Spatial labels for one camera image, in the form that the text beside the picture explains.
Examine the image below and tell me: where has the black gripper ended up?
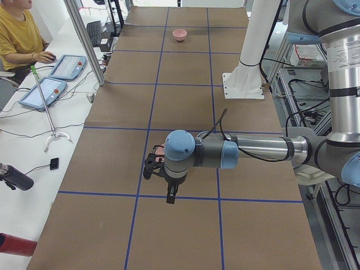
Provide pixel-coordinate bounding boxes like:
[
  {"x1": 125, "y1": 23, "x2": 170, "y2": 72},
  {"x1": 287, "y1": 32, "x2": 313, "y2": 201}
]
[{"x1": 143, "y1": 145, "x2": 178, "y2": 204}]

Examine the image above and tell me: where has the pink bowl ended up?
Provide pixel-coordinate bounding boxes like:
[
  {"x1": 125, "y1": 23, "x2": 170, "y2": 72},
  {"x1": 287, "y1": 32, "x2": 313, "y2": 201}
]
[{"x1": 172, "y1": 29, "x2": 188, "y2": 42}]

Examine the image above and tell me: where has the pink plate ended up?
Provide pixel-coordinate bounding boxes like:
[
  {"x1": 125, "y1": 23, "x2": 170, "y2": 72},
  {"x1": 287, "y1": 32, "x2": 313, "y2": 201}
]
[{"x1": 155, "y1": 145, "x2": 164, "y2": 155}]

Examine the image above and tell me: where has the small black square device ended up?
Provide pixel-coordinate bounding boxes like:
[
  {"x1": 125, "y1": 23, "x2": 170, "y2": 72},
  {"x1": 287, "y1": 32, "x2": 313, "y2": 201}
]
[{"x1": 49, "y1": 157, "x2": 60, "y2": 170}]

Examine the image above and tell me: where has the metal reacher grabber stick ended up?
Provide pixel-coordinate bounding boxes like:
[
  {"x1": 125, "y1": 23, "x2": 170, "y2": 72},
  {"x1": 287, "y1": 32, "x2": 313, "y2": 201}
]
[{"x1": 30, "y1": 65, "x2": 73, "y2": 153}]

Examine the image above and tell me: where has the upper blue teach pendant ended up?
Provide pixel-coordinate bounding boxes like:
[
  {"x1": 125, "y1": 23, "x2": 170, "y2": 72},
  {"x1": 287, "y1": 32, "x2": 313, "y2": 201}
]
[{"x1": 49, "y1": 55, "x2": 87, "y2": 81}]

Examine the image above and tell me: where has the black water bottle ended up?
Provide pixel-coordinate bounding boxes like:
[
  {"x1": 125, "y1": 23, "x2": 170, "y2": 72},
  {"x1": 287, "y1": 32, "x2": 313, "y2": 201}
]
[{"x1": 1, "y1": 163, "x2": 34, "y2": 191}]

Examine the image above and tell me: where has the black keyboard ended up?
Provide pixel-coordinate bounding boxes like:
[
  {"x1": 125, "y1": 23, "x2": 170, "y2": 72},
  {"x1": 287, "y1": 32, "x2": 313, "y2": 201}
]
[{"x1": 86, "y1": 20, "x2": 102, "y2": 47}]

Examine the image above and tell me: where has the red water bottle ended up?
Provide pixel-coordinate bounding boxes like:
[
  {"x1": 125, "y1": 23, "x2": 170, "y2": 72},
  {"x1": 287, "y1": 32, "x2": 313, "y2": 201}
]
[{"x1": 1, "y1": 233, "x2": 37, "y2": 257}]

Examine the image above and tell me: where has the person in yellow shirt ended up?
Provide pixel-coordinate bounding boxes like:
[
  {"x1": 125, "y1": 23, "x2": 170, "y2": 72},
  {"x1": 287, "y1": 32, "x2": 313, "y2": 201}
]
[{"x1": 1, "y1": 0, "x2": 54, "y2": 84}]

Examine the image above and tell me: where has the black camera cable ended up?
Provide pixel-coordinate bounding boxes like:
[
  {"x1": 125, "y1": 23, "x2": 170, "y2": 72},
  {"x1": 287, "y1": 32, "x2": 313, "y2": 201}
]
[{"x1": 200, "y1": 108, "x2": 290, "y2": 163}]

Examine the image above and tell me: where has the white pedestal base plate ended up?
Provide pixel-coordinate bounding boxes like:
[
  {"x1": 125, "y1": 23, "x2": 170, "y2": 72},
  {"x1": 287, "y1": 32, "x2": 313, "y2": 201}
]
[{"x1": 222, "y1": 63, "x2": 264, "y2": 100}]

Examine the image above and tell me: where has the aluminium frame post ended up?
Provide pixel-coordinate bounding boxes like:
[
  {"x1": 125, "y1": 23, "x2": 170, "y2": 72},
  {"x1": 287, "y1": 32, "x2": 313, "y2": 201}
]
[{"x1": 64, "y1": 0, "x2": 105, "y2": 86}]

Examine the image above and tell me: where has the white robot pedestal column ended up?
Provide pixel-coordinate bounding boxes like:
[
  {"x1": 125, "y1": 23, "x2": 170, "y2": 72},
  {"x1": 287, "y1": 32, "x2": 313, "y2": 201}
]
[{"x1": 239, "y1": 0, "x2": 282, "y2": 68}]

